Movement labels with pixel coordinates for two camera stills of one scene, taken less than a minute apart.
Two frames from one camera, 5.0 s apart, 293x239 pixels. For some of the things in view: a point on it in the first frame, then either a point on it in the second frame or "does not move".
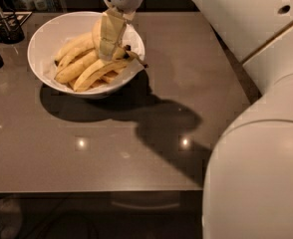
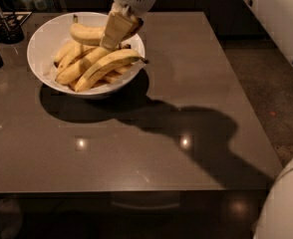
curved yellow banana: [119, 53] -> [86, 34]
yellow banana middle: [73, 71] does not move
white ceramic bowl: [49, 36] does not move
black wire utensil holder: [3, 24] does not move
